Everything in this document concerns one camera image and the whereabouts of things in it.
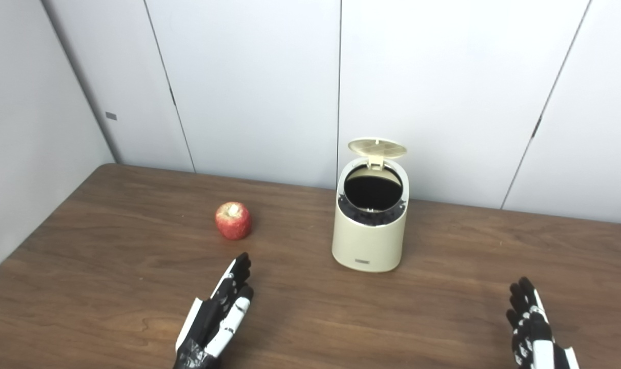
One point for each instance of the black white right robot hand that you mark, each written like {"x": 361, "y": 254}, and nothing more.
{"x": 533, "y": 333}

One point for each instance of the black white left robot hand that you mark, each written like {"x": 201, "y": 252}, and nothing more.
{"x": 205, "y": 323}

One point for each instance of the red apple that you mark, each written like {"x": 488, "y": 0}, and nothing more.
{"x": 233, "y": 221}

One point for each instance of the cream round bin lid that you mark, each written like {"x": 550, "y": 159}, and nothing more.
{"x": 377, "y": 148}

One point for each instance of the cream-colored bin body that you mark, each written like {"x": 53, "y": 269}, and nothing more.
{"x": 369, "y": 243}

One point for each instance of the small grey wall label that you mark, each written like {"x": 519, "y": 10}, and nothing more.
{"x": 111, "y": 116}

